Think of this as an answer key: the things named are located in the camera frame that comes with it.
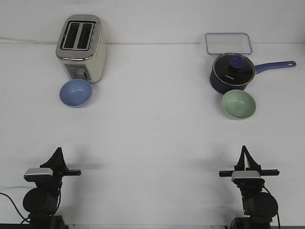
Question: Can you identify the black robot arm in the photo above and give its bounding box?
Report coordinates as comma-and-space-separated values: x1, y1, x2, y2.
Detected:
23, 147, 81, 229
219, 146, 280, 229

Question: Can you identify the white toaster power cord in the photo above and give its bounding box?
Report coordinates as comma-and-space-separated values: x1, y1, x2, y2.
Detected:
0, 36, 59, 45

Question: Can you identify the clear container lid blue rim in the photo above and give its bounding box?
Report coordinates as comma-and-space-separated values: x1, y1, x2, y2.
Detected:
205, 32, 252, 55

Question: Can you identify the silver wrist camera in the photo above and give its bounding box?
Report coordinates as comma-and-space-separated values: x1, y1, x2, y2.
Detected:
231, 170, 261, 182
23, 168, 53, 182

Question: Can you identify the dark blue saucepan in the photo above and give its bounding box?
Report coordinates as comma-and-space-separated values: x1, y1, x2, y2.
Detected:
210, 53, 296, 94

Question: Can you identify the cream and steel toaster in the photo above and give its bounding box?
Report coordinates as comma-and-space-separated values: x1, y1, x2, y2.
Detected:
55, 14, 107, 83

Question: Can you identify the green bowl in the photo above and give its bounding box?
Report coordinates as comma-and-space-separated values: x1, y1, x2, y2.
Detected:
222, 89, 256, 120

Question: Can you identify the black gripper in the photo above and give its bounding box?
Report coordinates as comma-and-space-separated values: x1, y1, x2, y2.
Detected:
219, 146, 280, 188
40, 147, 81, 185

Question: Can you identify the blue bowl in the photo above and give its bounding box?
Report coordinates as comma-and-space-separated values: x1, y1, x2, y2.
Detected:
59, 79, 92, 108

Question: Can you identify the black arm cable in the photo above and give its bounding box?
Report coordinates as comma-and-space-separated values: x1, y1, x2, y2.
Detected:
0, 192, 31, 225
262, 186, 281, 227

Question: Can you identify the glass pot lid blue knob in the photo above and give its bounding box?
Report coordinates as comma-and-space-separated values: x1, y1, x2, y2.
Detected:
213, 53, 254, 86

